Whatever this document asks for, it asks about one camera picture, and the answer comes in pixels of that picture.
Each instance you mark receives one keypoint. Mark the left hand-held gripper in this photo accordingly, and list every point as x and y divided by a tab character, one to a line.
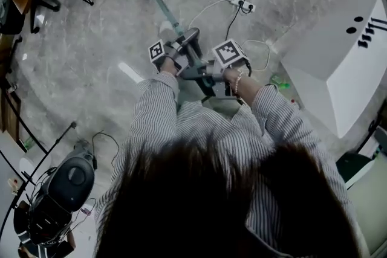
155	51

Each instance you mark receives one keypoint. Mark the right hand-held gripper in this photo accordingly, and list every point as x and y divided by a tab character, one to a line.
229	52

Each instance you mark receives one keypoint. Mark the person's left forearm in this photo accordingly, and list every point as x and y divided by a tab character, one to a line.
154	99

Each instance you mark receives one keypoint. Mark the person's right forearm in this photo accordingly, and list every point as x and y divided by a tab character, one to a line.
272	108

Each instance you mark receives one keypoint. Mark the person's left leg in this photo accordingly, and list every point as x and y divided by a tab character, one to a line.
187	93

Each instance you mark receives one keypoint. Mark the person's leg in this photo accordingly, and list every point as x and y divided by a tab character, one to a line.
187	93
223	108

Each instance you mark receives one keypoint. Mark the person's left white shoe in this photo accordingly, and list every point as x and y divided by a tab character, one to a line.
165	27

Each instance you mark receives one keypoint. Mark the person's right leg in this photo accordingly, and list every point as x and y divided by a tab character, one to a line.
223	108

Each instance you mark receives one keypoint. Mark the person's striped shirt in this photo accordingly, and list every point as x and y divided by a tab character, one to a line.
211	124

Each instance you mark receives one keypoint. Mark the white power strip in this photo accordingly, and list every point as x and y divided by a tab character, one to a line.
243	5

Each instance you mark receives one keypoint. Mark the crumpled plastic bottle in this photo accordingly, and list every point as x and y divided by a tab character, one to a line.
279	81

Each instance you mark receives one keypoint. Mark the large white box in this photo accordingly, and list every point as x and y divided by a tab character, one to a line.
332	54

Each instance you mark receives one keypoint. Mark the black office chair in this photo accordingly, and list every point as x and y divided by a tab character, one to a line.
13	21
20	38

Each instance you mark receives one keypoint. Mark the white box with purple print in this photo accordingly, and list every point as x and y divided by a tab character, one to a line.
86	211

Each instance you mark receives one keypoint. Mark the dark green bin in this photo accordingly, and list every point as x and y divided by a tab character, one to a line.
352	164

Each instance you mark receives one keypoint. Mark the green bottle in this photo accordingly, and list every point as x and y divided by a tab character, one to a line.
29	143

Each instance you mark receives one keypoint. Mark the white round container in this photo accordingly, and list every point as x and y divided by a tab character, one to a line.
30	166

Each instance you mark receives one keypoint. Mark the brown wooden cabinet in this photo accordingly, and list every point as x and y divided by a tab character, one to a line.
9	111

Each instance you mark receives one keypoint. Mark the grey cloth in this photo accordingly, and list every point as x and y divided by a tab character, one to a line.
3	9

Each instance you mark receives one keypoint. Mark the grey box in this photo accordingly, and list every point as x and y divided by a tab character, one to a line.
381	140

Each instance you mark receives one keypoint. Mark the white table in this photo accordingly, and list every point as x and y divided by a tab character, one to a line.
7	157

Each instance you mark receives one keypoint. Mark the small red white gadget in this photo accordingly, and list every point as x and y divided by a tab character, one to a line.
13	185

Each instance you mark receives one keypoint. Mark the pale green table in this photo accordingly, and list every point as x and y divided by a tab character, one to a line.
372	205

